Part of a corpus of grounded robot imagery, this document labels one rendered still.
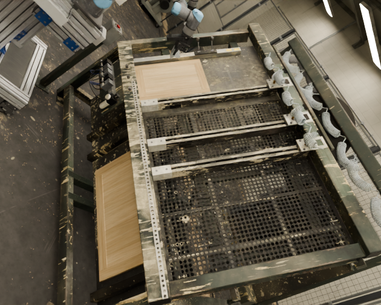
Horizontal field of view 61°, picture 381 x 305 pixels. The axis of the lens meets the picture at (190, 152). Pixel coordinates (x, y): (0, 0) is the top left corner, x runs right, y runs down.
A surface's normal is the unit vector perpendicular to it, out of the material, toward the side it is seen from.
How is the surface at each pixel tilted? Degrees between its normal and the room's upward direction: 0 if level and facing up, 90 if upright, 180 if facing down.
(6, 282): 0
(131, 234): 90
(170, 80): 57
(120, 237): 90
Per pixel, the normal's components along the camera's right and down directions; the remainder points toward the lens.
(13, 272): 0.84, -0.44
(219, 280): 0.03, -0.58
